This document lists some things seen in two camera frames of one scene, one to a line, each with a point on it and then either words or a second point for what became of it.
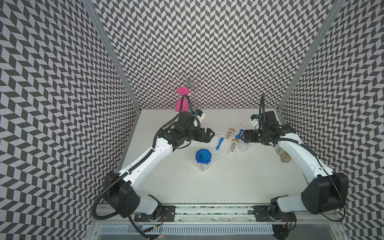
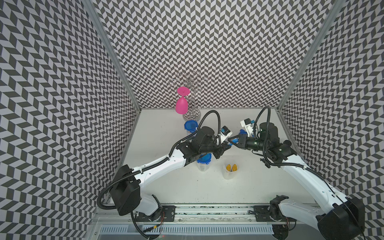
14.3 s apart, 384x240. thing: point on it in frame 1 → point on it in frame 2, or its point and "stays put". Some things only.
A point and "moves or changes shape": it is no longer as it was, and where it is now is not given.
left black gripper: (207, 137) → (220, 149)
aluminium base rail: (103, 215) stays put
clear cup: (203, 167) stays put
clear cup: (242, 146) moves or changes shape
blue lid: (203, 156) stays put
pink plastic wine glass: (182, 90) stays put
